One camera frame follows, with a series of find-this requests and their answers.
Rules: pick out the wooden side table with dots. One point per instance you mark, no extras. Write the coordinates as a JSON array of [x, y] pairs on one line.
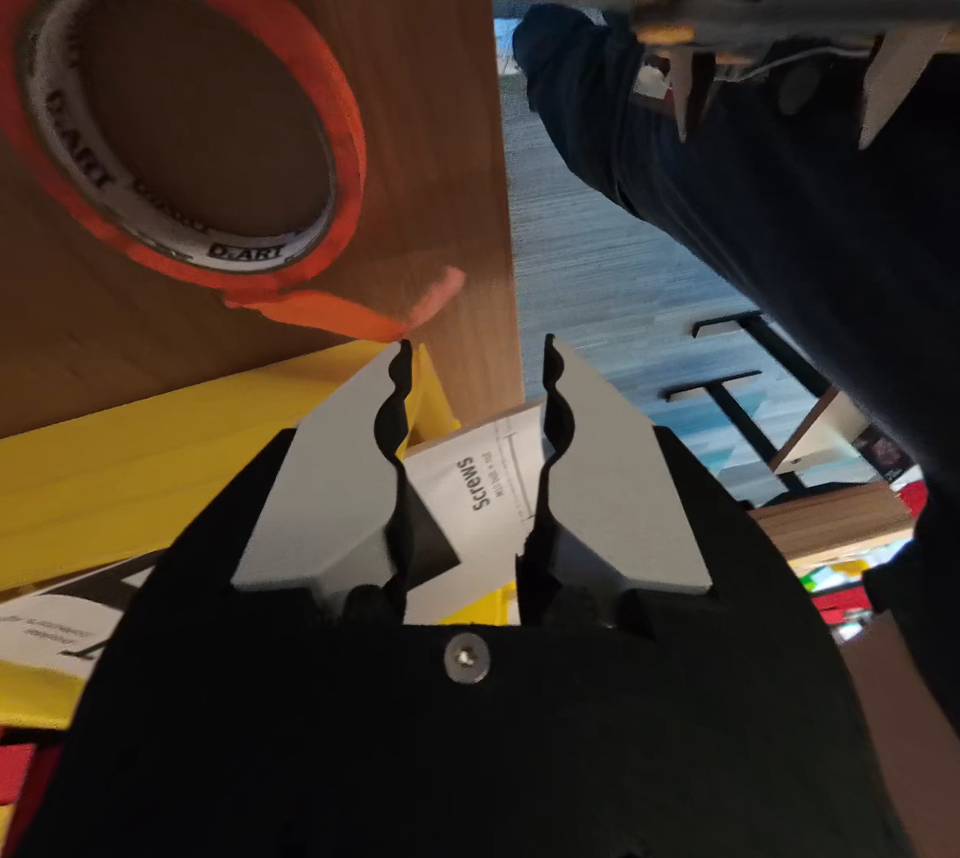
[[832, 521]]

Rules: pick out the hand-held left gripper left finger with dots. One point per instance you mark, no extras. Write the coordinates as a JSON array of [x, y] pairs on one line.
[[315, 498]]

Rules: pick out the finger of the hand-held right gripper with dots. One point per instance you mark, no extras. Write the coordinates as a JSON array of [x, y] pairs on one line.
[[684, 93], [896, 82]]

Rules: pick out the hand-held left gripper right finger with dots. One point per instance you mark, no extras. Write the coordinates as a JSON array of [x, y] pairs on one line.
[[622, 506]]

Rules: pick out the white printed paper label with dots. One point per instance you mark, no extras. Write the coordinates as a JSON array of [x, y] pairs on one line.
[[52, 633], [487, 573]]

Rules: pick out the black metal table frame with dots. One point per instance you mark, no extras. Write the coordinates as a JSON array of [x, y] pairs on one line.
[[748, 432]]

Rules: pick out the orange tape roll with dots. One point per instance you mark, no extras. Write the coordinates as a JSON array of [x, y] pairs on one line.
[[330, 93]]

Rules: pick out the yellow storage bin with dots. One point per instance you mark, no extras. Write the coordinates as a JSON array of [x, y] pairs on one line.
[[150, 483]]

